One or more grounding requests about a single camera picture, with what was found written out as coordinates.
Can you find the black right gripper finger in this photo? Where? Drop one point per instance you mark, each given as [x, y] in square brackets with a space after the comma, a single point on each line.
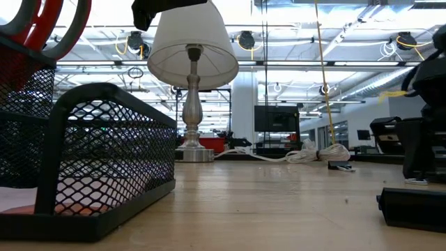
[416, 150]
[439, 160]

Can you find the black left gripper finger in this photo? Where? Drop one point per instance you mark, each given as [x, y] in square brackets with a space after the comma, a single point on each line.
[174, 4]

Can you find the black binder clip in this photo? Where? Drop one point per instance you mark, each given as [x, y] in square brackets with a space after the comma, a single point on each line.
[338, 164]
[414, 209]
[416, 181]

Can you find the black mesh desk organizer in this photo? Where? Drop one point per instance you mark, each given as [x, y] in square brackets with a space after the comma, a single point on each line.
[52, 157]

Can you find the small black monitor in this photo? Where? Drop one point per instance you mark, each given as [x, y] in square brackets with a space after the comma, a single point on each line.
[364, 135]

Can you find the white shade silver table lamp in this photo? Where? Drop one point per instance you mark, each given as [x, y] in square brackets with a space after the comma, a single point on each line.
[192, 111]

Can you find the large black monitor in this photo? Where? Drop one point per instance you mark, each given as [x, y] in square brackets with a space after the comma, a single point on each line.
[275, 118]

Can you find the red plastic bin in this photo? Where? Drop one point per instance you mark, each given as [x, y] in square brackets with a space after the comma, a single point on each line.
[214, 143]

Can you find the black background robot gripper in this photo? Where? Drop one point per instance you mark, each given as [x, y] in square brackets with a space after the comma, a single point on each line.
[240, 142]

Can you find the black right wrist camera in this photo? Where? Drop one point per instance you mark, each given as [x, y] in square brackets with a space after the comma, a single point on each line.
[385, 146]

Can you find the black aluminium table frame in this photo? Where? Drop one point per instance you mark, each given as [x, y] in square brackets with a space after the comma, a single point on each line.
[376, 159]

